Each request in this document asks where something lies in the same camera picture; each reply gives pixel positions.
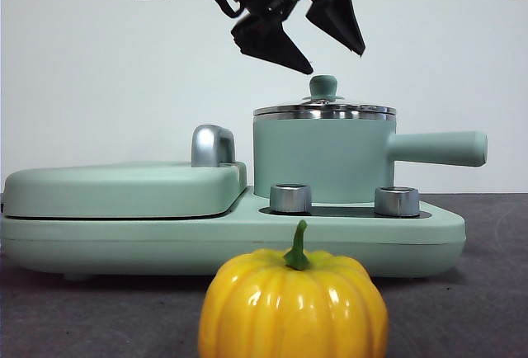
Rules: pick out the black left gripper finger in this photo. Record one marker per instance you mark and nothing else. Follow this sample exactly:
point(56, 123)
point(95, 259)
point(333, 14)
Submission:
point(272, 42)
point(340, 20)

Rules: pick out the glass pot lid green knob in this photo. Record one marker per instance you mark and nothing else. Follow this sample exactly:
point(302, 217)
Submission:
point(323, 86)

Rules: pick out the yellow toy pumpkin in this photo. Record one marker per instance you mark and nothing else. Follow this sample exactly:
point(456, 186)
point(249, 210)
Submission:
point(288, 312)

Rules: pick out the silver control knob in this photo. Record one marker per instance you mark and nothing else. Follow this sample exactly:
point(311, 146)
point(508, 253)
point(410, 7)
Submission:
point(396, 202)
point(290, 199)

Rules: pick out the black control panel strip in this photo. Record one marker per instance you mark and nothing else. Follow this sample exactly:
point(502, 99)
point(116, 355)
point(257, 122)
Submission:
point(342, 211)

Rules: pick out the mint green griddle cover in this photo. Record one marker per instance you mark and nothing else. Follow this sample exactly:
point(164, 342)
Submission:
point(123, 193)

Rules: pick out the mint green breakfast machine base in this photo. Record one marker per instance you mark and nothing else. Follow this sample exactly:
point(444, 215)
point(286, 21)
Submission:
point(165, 246)

